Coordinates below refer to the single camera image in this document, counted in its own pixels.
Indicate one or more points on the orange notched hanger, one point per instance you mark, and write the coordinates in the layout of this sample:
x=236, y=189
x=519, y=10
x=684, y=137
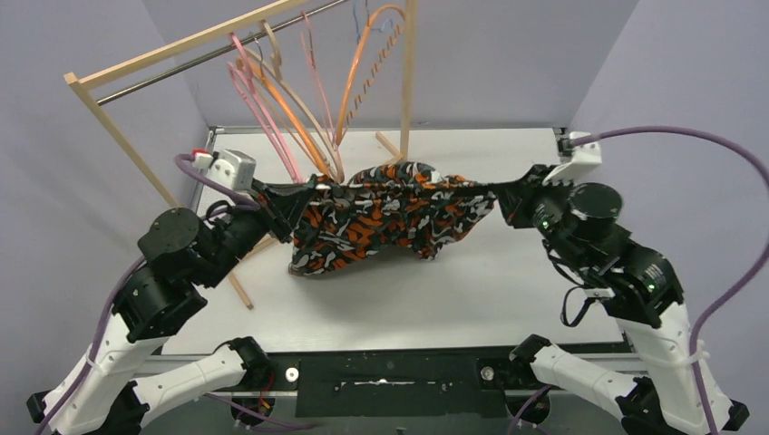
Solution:
x=355, y=93

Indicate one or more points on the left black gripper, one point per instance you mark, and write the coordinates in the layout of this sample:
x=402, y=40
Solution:
x=275, y=206

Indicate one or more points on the metal rack rod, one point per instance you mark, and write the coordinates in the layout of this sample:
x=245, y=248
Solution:
x=251, y=38

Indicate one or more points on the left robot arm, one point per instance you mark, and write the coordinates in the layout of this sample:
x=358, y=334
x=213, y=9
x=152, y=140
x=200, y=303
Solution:
x=152, y=301

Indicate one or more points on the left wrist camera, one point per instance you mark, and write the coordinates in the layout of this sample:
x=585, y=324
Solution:
x=232, y=169

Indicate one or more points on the thin pink hanger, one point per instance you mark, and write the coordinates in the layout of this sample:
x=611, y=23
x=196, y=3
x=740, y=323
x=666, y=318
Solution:
x=321, y=99

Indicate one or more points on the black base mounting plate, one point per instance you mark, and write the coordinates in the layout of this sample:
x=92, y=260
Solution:
x=401, y=383

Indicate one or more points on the orange plastic hanger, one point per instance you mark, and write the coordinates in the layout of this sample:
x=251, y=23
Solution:
x=284, y=116

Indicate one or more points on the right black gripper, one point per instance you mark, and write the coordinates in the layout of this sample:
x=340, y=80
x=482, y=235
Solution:
x=513, y=196

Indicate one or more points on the pink plastic hanger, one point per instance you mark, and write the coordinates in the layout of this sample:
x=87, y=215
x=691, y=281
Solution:
x=248, y=78

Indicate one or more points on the orange camouflage shorts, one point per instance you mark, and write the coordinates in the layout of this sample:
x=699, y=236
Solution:
x=407, y=204

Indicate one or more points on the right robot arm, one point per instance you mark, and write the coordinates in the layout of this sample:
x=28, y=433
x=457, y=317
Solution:
x=639, y=289

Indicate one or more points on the beige wooden hanger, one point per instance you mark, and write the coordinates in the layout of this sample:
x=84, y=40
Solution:
x=326, y=157

